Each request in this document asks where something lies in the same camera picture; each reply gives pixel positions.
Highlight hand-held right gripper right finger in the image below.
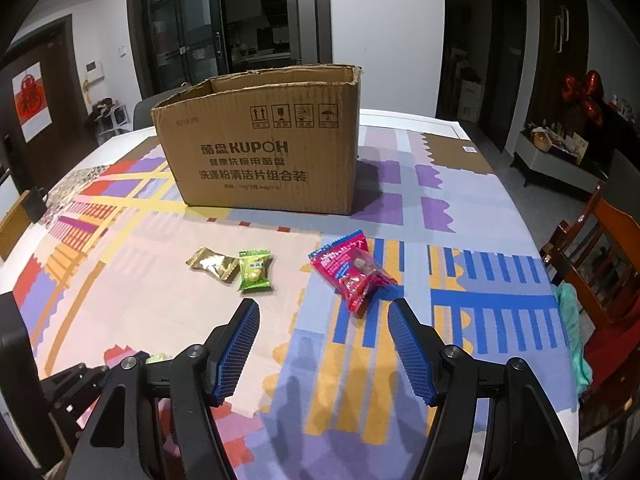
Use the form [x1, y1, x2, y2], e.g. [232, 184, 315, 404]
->
[387, 298, 583, 480]

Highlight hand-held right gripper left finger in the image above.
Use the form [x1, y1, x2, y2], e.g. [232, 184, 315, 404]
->
[72, 298, 261, 480]

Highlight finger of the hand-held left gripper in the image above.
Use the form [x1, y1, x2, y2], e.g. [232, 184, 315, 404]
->
[50, 389, 103, 433]
[40, 364, 110, 397]

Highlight clear red snack packet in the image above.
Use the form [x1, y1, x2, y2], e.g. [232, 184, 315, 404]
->
[345, 252, 399, 317]

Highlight gold candy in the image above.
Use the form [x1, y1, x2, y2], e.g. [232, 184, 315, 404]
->
[186, 246, 238, 284]

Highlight pink snack packet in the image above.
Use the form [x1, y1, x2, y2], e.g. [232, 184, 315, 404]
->
[307, 230, 373, 311]

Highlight brown cardboard box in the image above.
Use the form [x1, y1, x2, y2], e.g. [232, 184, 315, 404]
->
[151, 64, 362, 217]

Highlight colourful patterned tablecloth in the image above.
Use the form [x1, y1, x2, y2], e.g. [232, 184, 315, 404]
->
[17, 125, 593, 480]

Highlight teal cloth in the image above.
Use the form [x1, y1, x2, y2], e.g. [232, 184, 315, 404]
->
[557, 282, 593, 396]

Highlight light wooden chair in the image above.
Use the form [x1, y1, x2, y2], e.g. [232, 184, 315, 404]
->
[0, 187, 48, 261]

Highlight red seat cushion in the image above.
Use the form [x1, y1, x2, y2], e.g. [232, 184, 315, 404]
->
[582, 317, 640, 378]

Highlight red-brown wooden chair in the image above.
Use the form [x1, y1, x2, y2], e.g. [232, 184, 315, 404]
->
[539, 182, 640, 361]

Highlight white low cabinet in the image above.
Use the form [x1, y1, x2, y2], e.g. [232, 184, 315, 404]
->
[512, 130, 608, 193]

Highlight grey upholstered chair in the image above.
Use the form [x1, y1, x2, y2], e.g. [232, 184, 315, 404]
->
[134, 89, 188, 129]

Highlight white shoe rack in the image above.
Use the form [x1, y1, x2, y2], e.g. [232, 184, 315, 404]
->
[89, 97, 133, 143]

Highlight white paper bag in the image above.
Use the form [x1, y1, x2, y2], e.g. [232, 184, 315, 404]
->
[460, 80, 483, 122]

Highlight yellow gift box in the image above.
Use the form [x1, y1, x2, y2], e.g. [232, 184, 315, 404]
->
[567, 132, 588, 163]

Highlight dark brown entrance door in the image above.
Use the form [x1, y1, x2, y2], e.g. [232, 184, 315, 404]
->
[0, 15, 98, 196]

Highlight red and white door poster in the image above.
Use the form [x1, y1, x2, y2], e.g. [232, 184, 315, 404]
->
[12, 61, 53, 142]

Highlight dark grey side chair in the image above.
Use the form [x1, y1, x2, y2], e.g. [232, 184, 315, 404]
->
[607, 152, 640, 211]

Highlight dark interior door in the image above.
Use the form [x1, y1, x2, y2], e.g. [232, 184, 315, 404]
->
[490, 0, 528, 153]

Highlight red foil balloons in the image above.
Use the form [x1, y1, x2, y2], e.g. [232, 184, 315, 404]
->
[560, 71, 606, 128]

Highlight black framed glass sliding door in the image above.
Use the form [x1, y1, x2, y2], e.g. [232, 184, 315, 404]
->
[126, 0, 231, 101]

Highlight black range hood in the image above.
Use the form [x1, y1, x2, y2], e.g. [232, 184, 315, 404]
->
[259, 0, 291, 28]

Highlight silver refrigerator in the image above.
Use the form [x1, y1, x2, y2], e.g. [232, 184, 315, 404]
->
[289, 0, 318, 65]

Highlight dark wardrobe door with handles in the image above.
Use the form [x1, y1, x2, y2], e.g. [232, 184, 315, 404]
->
[535, 0, 588, 133]

